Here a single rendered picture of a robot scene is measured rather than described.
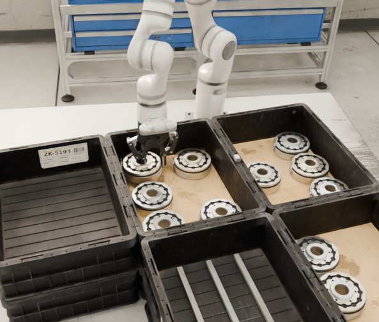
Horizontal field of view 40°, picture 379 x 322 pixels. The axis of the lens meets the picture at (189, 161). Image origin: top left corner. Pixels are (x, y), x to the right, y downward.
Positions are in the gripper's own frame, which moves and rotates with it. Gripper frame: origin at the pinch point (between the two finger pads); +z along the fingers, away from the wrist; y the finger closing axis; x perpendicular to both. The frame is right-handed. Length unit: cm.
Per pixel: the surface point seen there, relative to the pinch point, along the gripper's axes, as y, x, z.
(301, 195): -35.3, 18.0, 4.6
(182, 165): -7.7, 1.4, 1.4
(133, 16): -31, -178, 34
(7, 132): 39, -50, 17
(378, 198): -48, 32, -3
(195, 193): -8.6, 10.1, 4.4
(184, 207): -4.4, 14.5, 4.4
